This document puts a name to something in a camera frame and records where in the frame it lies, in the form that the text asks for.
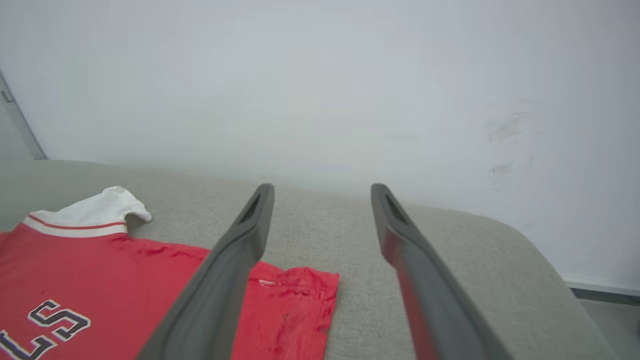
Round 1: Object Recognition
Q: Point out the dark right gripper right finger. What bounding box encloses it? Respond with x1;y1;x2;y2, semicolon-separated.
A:
370;183;513;360

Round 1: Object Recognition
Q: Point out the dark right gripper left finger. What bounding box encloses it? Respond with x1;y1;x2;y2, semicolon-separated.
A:
136;183;275;360

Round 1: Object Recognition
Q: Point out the red white sports jersey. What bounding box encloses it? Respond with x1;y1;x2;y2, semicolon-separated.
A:
0;186;341;360

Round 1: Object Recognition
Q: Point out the grey fabric sofa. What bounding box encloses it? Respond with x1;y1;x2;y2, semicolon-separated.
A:
0;160;621;360

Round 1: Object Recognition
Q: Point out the grey metal frame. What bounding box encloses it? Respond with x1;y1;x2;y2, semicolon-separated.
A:
0;70;48;161

